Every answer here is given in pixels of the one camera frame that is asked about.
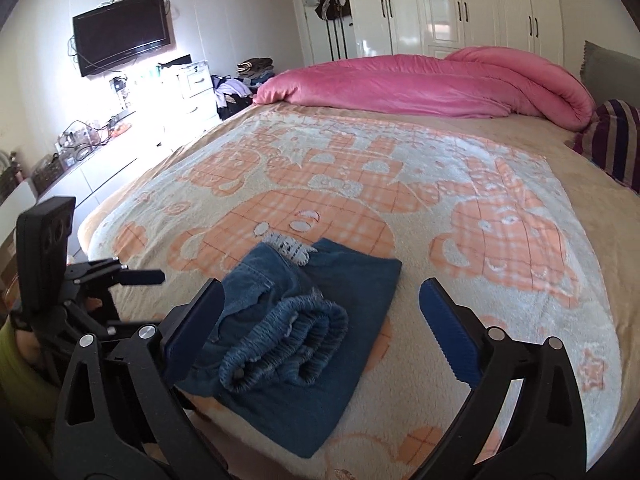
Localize blue denim pants lace trim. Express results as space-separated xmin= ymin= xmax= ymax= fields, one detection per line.
xmin=175 ymin=232 xmax=403 ymax=459

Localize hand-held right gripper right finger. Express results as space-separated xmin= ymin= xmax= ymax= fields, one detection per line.
xmin=415 ymin=276 xmax=587 ymax=480

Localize pile of clothes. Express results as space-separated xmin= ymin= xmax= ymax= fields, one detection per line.
xmin=212 ymin=57 xmax=277 ymax=117

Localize dark woven basket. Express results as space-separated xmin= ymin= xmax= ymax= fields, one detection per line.
xmin=30 ymin=152 xmax=67 ymax=195

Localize person's left forearm green sleeve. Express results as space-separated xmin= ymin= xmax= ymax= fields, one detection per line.
xmin=0 ymin=327 xmax=56 ymax=411

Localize grey green pillow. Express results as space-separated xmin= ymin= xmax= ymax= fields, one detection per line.
xmin=581 ymin=41 xmax=640 ymax=107

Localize low white sideboard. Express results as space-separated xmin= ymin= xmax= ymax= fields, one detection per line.
xmin=0 ymin=110 xmax=168 ymax=261

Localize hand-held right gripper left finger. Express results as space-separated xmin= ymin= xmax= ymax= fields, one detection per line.
xmin=52 ymin=279 xmax=225 ymax=480

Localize black wall television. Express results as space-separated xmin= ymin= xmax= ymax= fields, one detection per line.
xmin=72 ymin=0 xmax=176 ymax=78

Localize pink duvet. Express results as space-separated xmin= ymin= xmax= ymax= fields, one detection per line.
xmin=252 ymin=46 xmax=598 ymax=131

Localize white door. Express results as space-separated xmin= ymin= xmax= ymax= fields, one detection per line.
xmin=297 ymin=0 xmax=359 ymax=68

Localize clear containers with cables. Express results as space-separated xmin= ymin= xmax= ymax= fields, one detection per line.
xmin=54 ymin=119 xmax=133 ymax=158

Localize white glossy wardrobe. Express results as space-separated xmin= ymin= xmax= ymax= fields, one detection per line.
xmin=377 ymin=0 xmax=566 ymax=61

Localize striped pillow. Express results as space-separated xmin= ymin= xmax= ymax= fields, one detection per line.
xmin=565 ymin=99 xmax=640 ymax=196

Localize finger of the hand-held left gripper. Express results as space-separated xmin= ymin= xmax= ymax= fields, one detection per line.
xmin=105 ymin=315 xmax=146 ymax=338
xmin=120 ymin=269 xmax=166 ymax=286

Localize white orange printed blanket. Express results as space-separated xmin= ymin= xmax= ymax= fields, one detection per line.
xmin=75 ymin=110 xmax=623 ymax=480

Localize white drawer cabinet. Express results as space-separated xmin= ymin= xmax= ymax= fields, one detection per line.
xmin=159 ymin=60 xmax=222 ymax=137

